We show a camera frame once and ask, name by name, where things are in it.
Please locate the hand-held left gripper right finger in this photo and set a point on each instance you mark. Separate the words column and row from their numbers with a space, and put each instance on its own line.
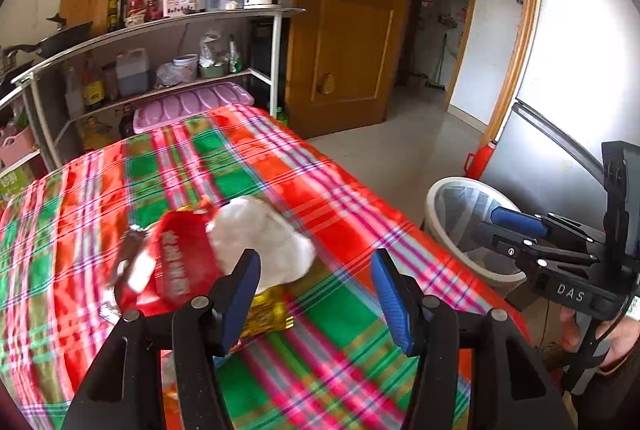
column 392, row 305

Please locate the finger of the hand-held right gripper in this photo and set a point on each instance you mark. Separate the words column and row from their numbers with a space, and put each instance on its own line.
column 500, row 242
column 520, row 221

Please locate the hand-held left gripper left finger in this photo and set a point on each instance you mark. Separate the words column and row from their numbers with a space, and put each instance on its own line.
column 240, row 305

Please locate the gold snack wrapper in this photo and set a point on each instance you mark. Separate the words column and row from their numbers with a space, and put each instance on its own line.
column 270, row 310

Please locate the white trash bin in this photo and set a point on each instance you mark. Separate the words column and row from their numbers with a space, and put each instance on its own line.
column 440, row 220

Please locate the white foam fruit net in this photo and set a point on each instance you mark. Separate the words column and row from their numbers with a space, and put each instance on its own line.
column 270, row 235

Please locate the red plastic bag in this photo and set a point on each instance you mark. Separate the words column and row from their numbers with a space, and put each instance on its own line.
column 175, row 260

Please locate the dark foil wrapper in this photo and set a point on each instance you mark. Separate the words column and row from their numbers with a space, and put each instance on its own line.
column 125, row 250

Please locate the person's right forearm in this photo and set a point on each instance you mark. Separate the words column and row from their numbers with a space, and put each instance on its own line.
column 610, row 400

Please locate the person's right hand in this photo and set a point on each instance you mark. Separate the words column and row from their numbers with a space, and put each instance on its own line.
column 625, row 340

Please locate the clear bin liner bag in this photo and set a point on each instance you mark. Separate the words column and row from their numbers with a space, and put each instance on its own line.
column 460, row 210

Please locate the red plastic jug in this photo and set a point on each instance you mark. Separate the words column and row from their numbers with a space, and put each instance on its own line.
column 480, row 162

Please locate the plaid tablecloth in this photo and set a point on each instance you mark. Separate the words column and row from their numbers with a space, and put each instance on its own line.
column 325, row 190

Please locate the broom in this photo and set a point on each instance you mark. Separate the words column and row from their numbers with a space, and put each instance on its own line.
column 437, row 82

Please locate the silver refrigerator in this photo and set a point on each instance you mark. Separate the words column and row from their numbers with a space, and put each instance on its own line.
column 575, row 59

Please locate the green bottle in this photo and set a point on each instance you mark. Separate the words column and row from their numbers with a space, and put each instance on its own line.
column 281, row 117

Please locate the pink plastic tray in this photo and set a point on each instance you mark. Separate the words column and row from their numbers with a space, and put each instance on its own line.
column 200, row 102

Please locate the small white bucket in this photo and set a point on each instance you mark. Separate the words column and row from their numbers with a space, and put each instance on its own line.
column 186, row 68

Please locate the wooden door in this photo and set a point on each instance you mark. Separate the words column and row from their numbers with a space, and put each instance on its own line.
column 350, row 34

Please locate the white plastic jerrycan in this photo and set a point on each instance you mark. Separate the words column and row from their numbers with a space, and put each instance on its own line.
column 132, row 74

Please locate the green carton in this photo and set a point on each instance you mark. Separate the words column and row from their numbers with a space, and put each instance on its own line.
column 15, row 182

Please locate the soy sauce bottle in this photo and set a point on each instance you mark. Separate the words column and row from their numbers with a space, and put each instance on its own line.
column 93, row 87

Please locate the clear plastic bottle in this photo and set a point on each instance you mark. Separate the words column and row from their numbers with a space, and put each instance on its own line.
column 73, row 92

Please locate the pink plastic basket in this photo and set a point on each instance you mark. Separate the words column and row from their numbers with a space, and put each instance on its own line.
column 17, row 147

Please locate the steel kitchen shelf rack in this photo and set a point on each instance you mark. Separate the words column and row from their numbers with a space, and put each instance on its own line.
column 150, row 20

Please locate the white chopstick holder box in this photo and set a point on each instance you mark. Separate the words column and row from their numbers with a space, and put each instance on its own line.
column 180, row 3

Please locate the red jar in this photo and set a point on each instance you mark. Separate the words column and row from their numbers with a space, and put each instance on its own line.
column 139, row 12

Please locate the dark oil bottle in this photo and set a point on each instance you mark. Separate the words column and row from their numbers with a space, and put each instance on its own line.
column 123, row 7
column 113, row 12

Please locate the black frying pan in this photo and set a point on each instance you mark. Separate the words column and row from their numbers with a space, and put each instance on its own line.
column 65, row 37

